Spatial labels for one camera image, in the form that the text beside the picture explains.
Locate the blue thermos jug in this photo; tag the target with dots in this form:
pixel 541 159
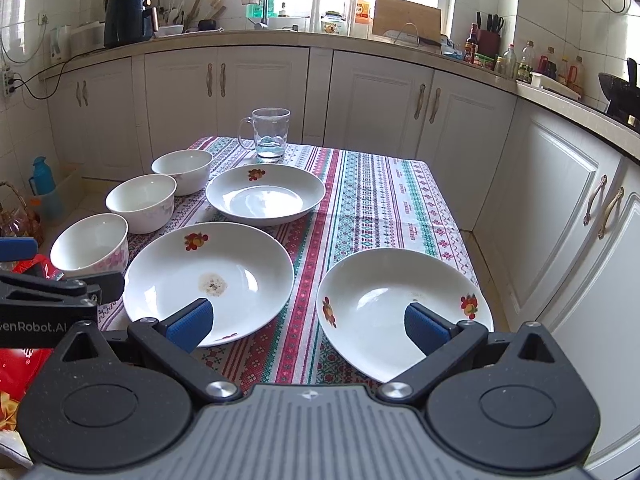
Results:
pixel 41 181

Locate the white plate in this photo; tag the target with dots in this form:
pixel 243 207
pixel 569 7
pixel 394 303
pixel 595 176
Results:
pixel 265 195
pixel 361 305

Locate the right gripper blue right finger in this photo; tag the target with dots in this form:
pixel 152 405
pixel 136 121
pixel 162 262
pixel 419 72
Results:
pixel 448 349

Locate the white bowl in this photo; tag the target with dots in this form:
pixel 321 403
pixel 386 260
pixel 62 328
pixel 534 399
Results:
pixel 92 245
pixel 190 169
pixel 146 202

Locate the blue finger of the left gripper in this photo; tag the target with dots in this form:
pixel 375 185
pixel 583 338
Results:
pixel 17 248
pixel 28 289

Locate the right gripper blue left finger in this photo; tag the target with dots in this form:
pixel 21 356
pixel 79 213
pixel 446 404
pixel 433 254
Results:
pixel 167 345

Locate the white kitchen cabinets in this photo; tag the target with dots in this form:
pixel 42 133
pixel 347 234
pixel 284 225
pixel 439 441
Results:
pixel 545 192

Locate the patterned red green tablecloth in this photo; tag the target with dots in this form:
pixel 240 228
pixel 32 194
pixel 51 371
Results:
pixel 371 201

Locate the wicker basket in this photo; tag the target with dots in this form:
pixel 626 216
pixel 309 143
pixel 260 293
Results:
pixel 21 221

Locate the cardboard piece on window sill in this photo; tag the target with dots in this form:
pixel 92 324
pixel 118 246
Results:
pixel 394 14

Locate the clear glass mug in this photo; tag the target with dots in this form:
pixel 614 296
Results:
pixel 270 132

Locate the white plate stained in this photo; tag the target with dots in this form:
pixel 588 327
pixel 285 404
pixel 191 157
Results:
pixel 245 274

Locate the dark sauce bottle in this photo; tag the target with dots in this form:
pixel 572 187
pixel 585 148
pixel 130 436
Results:
pixel 470 46

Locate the wall power strip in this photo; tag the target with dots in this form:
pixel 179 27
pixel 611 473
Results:
pixel 7 81

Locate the black wok pan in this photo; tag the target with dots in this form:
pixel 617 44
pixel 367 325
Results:
pixel 623 96

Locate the black air fryer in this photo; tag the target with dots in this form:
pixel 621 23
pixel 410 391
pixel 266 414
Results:
pixel 128 22

